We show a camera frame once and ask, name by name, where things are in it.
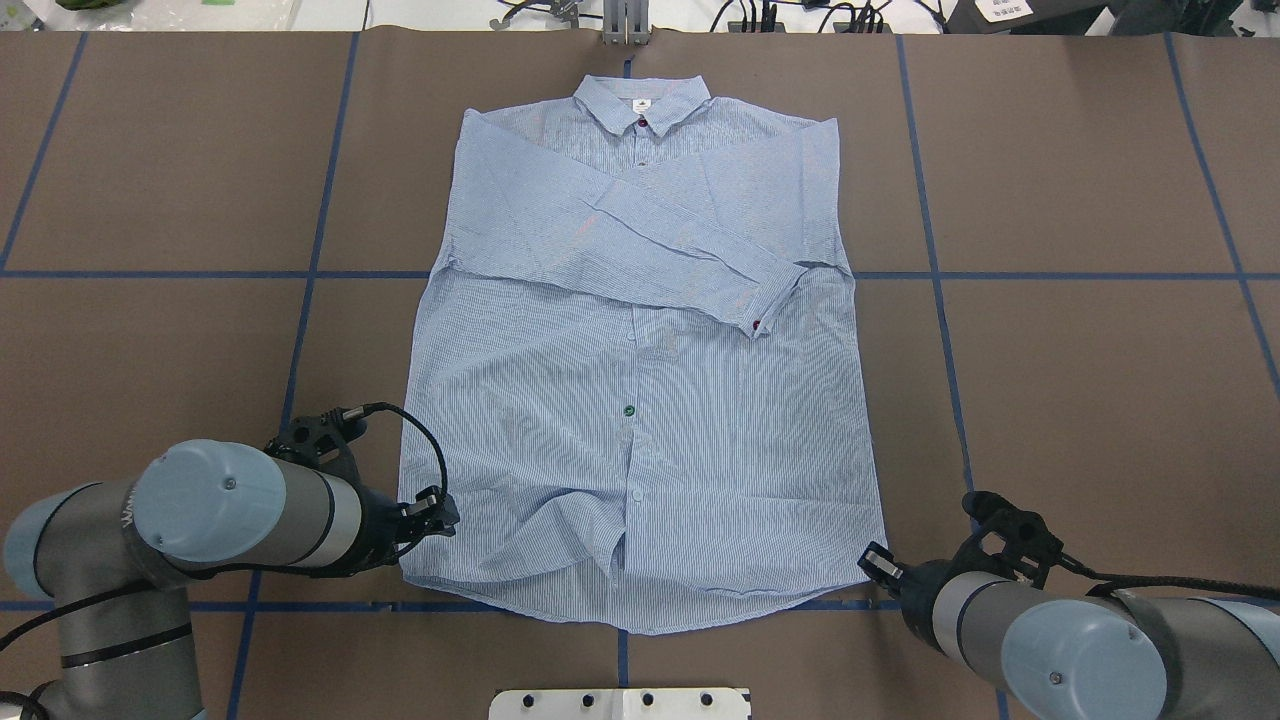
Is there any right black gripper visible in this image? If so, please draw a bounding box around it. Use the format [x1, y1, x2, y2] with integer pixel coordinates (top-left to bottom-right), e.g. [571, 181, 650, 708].
[858, 542, 965, 641]

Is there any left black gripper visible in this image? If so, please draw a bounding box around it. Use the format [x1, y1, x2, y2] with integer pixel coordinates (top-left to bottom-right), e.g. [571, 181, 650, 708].
[355, 486, 460, 571]

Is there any light blue button shirt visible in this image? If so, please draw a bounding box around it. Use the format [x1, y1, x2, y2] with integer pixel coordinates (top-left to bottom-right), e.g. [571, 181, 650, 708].
[399, 76, 886, 635]

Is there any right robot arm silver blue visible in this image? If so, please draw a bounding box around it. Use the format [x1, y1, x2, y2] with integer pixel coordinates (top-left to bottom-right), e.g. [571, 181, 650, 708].
[858, 543, 1279, 719]

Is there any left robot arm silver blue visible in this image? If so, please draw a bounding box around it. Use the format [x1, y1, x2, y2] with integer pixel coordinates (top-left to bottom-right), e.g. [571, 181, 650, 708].
[3, 439, 460, 719]

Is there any green fabric pouch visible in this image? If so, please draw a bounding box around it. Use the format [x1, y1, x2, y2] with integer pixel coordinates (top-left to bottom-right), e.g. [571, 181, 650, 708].
[56, 0, 131, 13]

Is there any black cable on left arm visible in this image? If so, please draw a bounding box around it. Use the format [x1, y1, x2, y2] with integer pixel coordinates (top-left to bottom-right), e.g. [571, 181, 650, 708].
[362, 402, 451, 501]

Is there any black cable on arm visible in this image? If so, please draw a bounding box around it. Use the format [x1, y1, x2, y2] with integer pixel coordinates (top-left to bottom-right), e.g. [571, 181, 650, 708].
[362, 402, 451, 501]
[1055, 555, 1280, 606]

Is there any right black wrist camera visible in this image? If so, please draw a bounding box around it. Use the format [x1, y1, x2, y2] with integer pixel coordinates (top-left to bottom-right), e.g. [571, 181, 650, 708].
[954, 491, 1064, 591]

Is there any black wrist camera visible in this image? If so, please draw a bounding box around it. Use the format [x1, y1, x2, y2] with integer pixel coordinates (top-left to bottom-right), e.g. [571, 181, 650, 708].
[954, 491, 1064, 591]
[262, 406, 369, 486]

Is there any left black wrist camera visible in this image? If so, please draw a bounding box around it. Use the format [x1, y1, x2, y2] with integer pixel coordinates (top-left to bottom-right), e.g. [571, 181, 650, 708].
[262, 406, 369, 486]

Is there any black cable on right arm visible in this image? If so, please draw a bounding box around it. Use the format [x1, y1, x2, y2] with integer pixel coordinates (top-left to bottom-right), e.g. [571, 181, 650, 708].
[1055, 555, 1280, 606]

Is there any white mast base plate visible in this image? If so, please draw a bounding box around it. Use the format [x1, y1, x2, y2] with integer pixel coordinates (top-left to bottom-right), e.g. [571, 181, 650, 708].
[488, 687, 754, 719]

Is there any aluminium frame post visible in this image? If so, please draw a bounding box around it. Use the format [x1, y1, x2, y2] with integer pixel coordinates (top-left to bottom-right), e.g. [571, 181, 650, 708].
[602, 0, 652, 46]

